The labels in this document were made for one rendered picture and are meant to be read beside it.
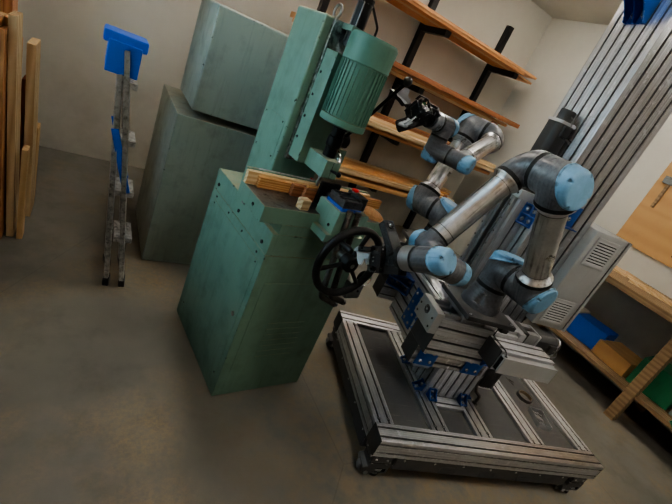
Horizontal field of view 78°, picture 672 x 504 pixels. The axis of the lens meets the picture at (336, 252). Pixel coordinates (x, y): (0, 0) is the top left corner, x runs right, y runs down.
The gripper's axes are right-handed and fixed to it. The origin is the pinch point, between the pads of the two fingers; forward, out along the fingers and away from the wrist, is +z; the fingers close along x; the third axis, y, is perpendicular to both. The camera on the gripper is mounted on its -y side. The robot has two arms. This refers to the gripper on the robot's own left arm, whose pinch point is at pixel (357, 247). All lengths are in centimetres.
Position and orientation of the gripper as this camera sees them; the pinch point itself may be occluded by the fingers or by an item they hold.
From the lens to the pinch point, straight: 134.1
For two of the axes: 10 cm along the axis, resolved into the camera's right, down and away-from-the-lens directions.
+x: 7.7, 0.6, 6.4
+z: -6.4, -0.5, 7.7
